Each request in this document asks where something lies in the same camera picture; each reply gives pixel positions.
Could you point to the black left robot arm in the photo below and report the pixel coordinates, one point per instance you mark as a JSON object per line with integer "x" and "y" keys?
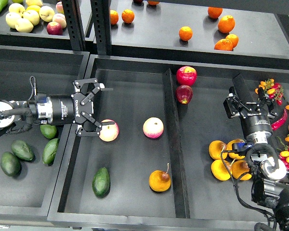
{"x": 19, "y": 116}

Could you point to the red apple on shelf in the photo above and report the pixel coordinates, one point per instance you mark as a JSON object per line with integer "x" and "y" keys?
{"x": 54, "y": 28}

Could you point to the cherry tomato bunch top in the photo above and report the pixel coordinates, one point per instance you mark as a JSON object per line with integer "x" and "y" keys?
{"x": 273, "y": 89}

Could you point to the dark avocado beside it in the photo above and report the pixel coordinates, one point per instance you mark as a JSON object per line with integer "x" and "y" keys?
{"x": 22, "y": 150}

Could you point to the bright red apple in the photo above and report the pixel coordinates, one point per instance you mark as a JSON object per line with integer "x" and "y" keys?
{"x": 186, "y": 75}

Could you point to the orange shelf far left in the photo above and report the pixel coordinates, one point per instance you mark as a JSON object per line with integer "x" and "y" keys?
{"x": 114, "y": 17}

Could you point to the pink yellow apple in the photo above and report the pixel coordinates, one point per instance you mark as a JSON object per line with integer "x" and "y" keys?
{"x": 109, "y": 132}
{"x": 153, "y": 127}

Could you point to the orange shelf front right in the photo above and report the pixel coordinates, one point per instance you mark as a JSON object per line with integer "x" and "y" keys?
{"x": 224, "y": 45}

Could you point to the dark green avocado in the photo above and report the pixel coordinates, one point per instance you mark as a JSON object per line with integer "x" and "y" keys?
{"x": 101, "y": 182}

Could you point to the yellow brown pear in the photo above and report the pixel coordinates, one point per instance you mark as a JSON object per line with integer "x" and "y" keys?
{"x": 160, "y": 181}

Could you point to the black tray divider right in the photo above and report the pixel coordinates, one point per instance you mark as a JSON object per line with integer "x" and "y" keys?
{"x": 240, "y": 84}

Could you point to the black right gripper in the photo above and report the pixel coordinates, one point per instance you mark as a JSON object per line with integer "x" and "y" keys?
{"x": 256, "y": 126}

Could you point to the pale yellow apple front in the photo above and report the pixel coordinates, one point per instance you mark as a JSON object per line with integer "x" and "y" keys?
{"x": 23, "y": 25}

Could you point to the pink yellow apple right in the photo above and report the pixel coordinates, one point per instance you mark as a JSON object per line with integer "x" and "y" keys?
{"x": 153, "y": 127}

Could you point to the yellow pear upper left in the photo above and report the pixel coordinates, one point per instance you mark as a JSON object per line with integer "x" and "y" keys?
{"x": 215, "y": 148}

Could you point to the pink yellow apple left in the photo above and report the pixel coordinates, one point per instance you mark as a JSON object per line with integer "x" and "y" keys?
{"x": 109, "y": 132}

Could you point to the green avocado middle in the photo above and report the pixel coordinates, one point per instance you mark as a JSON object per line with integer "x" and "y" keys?
{"x": 48, "y": 131}

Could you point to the pale yellow apple right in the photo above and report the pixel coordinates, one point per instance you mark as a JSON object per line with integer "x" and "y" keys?
{"x": 46, "y": 13}

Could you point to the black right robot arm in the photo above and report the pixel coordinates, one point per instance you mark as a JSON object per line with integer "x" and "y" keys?
{"x": 275, "y": 207}

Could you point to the black shelf post left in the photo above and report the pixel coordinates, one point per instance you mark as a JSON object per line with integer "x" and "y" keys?
{"x": 74, "y": 24}

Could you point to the yellow pear lower left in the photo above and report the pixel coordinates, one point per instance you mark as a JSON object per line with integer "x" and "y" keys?
{"x": 219, "y": 170}

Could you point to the large orange shelf right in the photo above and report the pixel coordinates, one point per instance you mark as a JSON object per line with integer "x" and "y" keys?
{"x": 226, "y": 24}

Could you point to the black left tray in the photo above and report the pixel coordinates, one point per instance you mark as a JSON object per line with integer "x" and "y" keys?
{"x": 27, "y": 197}

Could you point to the red chili pepper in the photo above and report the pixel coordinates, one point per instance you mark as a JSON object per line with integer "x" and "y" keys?
{"x": 276, "y": 125}

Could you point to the black shelf post right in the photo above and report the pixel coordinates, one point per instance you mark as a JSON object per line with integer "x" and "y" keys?
{"x": 102, "y": 26}

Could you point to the yellow pear lower middle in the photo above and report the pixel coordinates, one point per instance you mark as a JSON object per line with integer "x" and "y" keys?
{"x": 238, "y": 168}

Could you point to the dark avocado far left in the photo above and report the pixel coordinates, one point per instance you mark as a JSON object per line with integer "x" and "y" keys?
{"x": 10, "y": 164}

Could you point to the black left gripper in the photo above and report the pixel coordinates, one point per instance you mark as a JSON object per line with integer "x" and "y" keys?
{"x": 78, "y": 108}

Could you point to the orange on shelf centre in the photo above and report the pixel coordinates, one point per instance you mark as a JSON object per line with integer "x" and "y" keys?
{"x": 185, "y": 33}

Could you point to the orange shelf behind front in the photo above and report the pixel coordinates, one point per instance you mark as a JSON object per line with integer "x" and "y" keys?
{"x": 233, "y": 38}

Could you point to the pink peach on shelf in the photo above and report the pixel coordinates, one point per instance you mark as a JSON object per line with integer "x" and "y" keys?
{"x": 60, "y": 19}

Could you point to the dark red apple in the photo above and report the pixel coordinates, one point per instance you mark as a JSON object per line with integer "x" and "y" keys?
{"x": 184, "y": 94}

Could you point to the black shelf post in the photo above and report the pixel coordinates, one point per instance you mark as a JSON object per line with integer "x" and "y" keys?
{"x": 102, "y": 26}
{"x": 74, "y": 24}

